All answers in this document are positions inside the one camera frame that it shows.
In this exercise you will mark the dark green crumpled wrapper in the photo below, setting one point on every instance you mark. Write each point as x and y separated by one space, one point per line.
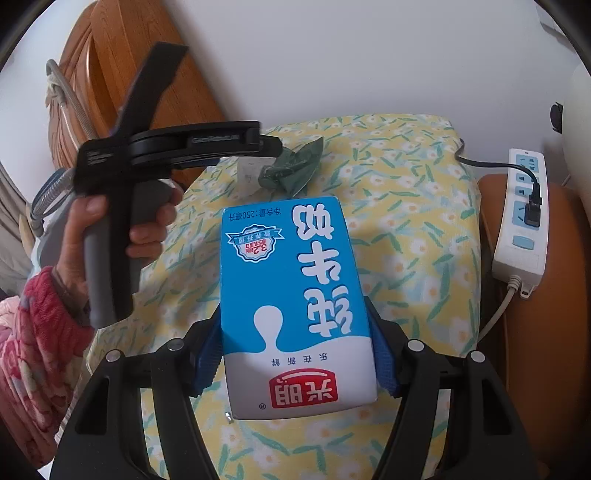
292 170

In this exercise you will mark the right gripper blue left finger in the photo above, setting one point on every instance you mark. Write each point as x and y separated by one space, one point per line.
208 355

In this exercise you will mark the blue white milk carton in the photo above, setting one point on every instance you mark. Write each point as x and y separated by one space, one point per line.
295 329

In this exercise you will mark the brown leather chair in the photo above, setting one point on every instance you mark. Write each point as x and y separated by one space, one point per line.
541 346

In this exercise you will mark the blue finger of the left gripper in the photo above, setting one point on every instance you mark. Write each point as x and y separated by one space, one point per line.
153 78

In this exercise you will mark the grey breathing machine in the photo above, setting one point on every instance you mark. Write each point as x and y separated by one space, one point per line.
48 216

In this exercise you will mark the wooden headboard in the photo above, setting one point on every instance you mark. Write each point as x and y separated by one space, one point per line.
87 87

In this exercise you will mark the white power strip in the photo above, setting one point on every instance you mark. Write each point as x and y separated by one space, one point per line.
522 244

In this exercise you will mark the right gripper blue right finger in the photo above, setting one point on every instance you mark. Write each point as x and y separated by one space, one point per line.
383 357

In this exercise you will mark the yellow floral blanket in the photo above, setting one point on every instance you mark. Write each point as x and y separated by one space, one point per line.
413 215

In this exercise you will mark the person's left hand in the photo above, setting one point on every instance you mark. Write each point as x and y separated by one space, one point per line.
145 244

